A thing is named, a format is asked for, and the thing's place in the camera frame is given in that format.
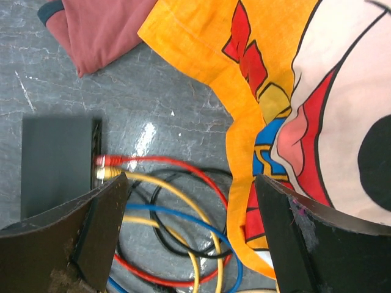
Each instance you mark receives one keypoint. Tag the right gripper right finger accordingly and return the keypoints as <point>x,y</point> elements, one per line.
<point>315,248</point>

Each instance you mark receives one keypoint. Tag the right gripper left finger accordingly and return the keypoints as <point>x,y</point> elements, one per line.
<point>69,248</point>

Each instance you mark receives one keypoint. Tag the black network switch box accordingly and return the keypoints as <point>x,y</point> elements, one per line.
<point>57,160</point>

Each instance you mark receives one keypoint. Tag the orange Mickey Mouse shirt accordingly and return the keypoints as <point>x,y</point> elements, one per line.
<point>307,84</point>

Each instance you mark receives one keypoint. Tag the red folded shirt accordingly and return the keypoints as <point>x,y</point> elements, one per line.
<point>97,32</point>

